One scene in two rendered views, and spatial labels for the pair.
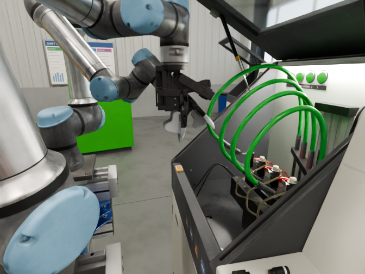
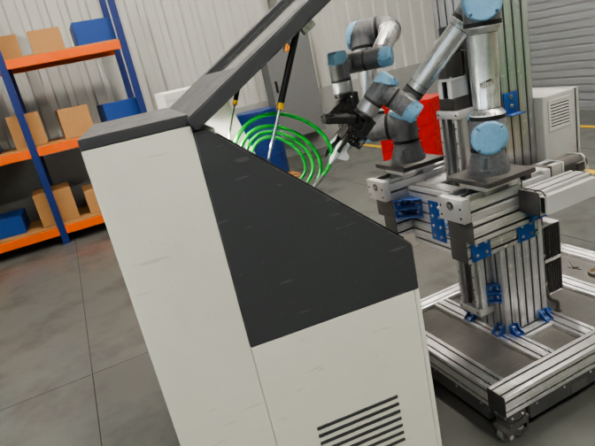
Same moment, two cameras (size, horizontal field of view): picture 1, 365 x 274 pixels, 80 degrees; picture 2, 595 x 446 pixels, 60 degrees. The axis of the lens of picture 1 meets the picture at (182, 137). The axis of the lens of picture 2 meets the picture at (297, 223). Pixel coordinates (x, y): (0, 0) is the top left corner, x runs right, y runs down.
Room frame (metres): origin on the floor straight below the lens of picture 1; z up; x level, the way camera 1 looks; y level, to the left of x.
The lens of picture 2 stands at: (2.58, -0.38, 1.58)
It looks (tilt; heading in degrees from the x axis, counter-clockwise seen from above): 17 degrees down; 176
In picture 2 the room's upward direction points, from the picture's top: 12 degrees counter-clockwise
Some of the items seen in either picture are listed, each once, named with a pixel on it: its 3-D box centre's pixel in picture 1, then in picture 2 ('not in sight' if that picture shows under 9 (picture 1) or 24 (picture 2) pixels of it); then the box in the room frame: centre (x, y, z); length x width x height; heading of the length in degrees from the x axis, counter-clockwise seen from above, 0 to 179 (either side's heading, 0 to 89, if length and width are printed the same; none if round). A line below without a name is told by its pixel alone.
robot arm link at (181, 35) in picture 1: (173, 23); (338, 66); (0.60, 0.02, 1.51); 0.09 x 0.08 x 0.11; 152
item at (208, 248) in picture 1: (189, 211); not in sight; (0.74, -0.03, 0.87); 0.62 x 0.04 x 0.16; 11
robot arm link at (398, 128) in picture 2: not in sight; (402, 123); (0.32, 0.31, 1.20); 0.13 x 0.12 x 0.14; 62
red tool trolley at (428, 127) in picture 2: not in sight; (415, 135); (-3.32, 1.57, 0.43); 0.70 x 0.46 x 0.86; 42
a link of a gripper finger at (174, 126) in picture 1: (175, 127); not in sight; (0.59, 0.02, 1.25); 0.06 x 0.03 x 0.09; 101
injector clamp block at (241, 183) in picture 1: (262, 215); not in sight; (0.66, -0.28, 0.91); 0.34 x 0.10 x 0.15; 11
